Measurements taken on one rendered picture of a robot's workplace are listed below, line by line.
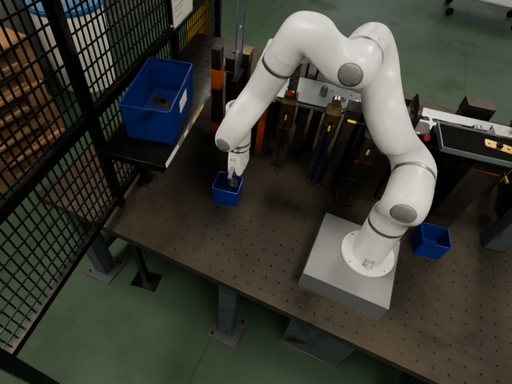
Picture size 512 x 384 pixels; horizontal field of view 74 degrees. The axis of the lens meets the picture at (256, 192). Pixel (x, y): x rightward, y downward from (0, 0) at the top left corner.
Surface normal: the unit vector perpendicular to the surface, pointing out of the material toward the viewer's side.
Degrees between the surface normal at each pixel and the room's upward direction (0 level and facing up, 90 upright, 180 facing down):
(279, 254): 0
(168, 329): 0
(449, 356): 0
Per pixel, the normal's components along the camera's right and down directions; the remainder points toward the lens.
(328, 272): 0.09, -0.66
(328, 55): -0.90, 0.07
